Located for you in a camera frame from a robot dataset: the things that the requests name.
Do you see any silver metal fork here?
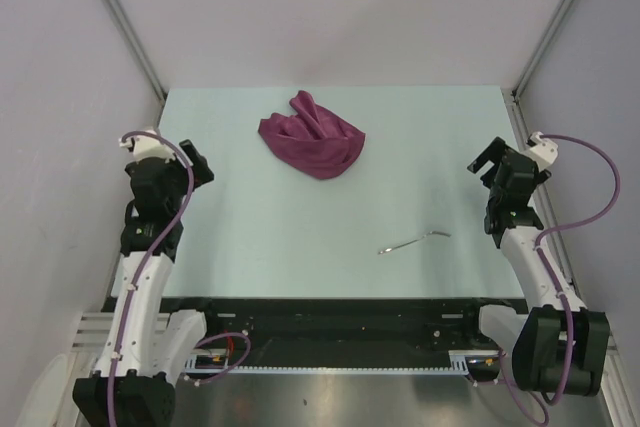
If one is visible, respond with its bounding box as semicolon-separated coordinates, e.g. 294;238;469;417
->
377;230;452;255

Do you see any purple cloth napkin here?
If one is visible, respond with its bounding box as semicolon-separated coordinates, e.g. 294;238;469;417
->
258;90;366;180

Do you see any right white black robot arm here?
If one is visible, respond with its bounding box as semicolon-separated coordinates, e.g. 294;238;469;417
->
461;132;610;399

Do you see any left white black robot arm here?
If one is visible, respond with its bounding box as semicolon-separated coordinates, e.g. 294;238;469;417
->
72;129;221;426

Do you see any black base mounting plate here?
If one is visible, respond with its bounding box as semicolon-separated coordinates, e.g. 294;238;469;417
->
160;297;498;369

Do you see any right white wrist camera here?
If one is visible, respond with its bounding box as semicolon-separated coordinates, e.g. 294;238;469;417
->
523;132;558;171

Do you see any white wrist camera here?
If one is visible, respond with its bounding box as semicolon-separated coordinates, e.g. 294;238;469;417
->
119;127;175;162
523;132;558;171

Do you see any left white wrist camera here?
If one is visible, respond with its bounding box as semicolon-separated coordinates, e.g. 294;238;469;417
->
119;127;175;162

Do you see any aluminium rail frame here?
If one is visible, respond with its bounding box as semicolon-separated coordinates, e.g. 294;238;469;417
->
71;312;170;353

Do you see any light blue cable duct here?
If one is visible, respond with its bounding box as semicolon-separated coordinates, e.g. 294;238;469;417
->
167;350;501;374

